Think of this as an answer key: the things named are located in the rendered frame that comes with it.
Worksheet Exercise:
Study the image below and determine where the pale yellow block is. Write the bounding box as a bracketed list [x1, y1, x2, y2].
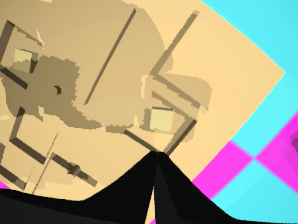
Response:
[150, 107, 174, 132]
[13, 48, 39, 73]

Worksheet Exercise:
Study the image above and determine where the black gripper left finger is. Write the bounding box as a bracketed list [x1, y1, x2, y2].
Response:
[0, 151, 158, 224]

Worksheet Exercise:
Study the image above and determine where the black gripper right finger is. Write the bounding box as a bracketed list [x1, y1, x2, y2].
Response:
[154, 152, 278, 224]

